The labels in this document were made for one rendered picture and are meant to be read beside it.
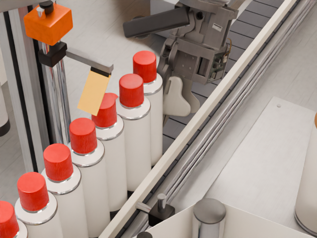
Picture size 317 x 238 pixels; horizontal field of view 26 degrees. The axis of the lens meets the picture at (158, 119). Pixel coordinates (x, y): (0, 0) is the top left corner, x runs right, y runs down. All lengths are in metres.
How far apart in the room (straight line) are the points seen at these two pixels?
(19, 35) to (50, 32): 0.08
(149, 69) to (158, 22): 0.11
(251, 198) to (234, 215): 0.24
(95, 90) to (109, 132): 0.06
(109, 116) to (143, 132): 0.08
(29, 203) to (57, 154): 0.07
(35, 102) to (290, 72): 0.55
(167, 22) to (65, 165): 0.31
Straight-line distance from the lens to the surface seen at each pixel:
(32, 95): 0.97
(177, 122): 1.15
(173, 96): 1.04
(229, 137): 1.20
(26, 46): 0.92
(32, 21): 0.85
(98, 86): 0.88
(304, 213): 1.00
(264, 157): 1.11
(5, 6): 0.70
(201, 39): 1.02
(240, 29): 1.35
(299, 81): 1.33
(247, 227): 0.82
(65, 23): 0.86
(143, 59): 0.95
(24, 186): 0.80
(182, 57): 1.02
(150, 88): 0.96
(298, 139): 1.14
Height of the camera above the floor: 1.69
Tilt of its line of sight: 45 degrees down
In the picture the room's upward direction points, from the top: straight up
